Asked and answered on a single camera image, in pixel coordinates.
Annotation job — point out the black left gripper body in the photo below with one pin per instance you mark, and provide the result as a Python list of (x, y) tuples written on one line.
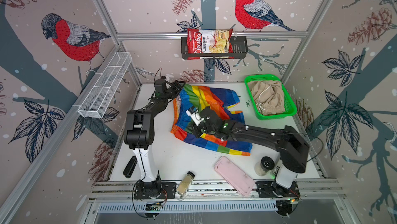
[(173, 91)]

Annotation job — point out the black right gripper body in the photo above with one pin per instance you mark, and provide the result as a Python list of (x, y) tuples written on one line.
[(202, 130)]

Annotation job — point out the rainbow striped shorts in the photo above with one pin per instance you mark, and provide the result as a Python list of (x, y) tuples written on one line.
[(219, 100)]

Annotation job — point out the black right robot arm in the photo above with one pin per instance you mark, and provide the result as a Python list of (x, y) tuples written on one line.
[(291, 146)]

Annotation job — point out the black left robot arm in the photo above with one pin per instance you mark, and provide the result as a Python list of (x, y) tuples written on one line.
[(139, 132)]

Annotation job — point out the beige shorts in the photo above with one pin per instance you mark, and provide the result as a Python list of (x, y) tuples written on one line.
[(268, 96)]

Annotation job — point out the red Chuba chips bag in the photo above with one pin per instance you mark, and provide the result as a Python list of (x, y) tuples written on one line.
[(204, 41)]

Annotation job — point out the pink rectangular case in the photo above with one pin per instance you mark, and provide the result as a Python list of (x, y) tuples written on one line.
[(236, 177)]

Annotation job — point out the spice jar black lid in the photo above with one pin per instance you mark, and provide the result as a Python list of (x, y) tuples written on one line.
[(185, 184)]

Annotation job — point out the green plastic basket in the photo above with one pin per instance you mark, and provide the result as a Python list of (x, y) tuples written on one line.
[(290, 107)]

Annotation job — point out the black remote-like object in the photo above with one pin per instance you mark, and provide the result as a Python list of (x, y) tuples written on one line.
[(130, 167)]

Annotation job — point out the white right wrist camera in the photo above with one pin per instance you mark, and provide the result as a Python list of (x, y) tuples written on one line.
[(194, 114)]

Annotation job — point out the black wall basket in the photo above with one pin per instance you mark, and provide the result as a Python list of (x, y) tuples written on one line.
[(237, 44)]

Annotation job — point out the white wire mesh shelf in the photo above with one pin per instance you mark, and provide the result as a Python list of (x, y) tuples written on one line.
[(101, 94)]

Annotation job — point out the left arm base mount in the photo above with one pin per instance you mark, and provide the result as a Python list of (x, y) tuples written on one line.
[(154, 190)]

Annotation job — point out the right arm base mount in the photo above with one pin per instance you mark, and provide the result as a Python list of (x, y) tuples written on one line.
[(270, 189)]

